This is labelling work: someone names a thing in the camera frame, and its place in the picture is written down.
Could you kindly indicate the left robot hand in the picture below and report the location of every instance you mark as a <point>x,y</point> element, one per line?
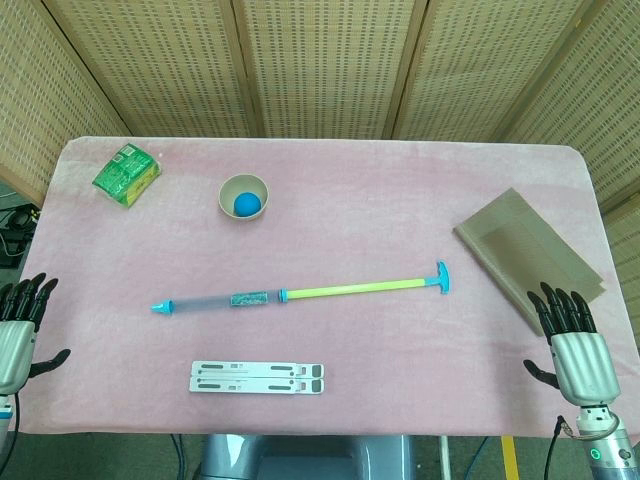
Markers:
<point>15,350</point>

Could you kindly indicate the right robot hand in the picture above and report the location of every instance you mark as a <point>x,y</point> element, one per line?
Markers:
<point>585,365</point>

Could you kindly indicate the large toy syringe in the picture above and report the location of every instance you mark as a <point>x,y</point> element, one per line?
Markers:
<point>350,289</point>

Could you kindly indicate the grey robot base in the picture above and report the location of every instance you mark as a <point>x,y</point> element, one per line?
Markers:
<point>300,457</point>

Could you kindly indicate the brown folded cloth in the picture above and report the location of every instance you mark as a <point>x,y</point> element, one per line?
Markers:
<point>525,250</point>

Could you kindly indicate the white table leg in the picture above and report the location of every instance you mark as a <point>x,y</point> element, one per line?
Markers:
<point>445,457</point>

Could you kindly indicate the green tissue pack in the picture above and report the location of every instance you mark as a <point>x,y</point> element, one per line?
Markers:
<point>127,172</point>

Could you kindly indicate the white folded laptop stand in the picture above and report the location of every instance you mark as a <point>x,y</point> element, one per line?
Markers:
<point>255,377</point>

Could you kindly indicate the beige bowl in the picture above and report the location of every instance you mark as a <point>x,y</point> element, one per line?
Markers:
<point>227,192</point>

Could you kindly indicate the blue ball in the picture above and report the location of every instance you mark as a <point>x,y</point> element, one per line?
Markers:
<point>247,205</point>

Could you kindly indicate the pink tablecloth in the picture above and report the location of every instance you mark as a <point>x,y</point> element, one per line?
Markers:
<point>350,200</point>

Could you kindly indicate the woven folding screen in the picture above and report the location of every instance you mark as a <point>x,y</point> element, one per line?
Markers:
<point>320,65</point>

